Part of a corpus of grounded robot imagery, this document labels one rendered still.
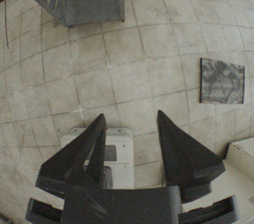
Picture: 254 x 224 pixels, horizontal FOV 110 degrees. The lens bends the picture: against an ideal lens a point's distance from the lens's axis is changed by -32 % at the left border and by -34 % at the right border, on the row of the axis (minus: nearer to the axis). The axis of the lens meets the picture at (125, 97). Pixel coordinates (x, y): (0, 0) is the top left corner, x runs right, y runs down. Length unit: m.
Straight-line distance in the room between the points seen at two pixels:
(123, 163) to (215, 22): 1.53
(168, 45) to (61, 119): 1.12
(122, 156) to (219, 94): 1.01
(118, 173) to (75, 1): 1.37
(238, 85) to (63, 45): 1.73
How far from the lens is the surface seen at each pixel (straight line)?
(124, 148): 0.88
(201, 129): 1.32
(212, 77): 1.29
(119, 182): 1.06
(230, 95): 1.45
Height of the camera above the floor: 1.04
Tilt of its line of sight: 85 degrees down
